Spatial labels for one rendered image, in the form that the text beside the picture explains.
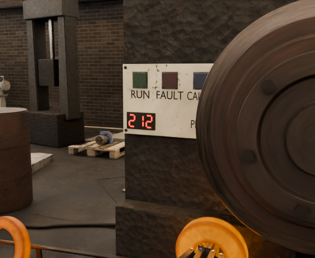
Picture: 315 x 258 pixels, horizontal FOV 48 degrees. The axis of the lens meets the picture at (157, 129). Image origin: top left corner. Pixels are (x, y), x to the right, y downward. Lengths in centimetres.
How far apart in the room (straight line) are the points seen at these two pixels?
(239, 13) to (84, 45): 739
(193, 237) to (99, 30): 734
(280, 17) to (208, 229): 45
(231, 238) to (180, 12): 53
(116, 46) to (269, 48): 715
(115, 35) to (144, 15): 685
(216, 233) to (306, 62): 40
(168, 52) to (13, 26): 865
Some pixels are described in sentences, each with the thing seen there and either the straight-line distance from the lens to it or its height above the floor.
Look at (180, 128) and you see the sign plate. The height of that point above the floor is 108.
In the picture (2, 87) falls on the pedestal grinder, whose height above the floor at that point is 86.
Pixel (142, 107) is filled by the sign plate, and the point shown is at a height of 113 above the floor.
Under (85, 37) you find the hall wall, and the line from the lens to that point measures 817.
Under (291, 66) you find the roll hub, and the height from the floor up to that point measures 123.
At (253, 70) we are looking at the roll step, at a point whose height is 122.
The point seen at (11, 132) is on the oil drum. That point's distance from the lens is 328.
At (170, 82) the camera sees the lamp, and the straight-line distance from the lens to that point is 87.
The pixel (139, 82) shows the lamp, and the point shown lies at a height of 119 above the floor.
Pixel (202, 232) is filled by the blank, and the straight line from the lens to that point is 80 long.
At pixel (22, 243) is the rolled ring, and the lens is 114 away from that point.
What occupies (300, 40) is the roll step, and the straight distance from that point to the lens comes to 65.
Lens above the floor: 122
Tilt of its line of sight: 9 degrees down
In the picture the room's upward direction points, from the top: straight up
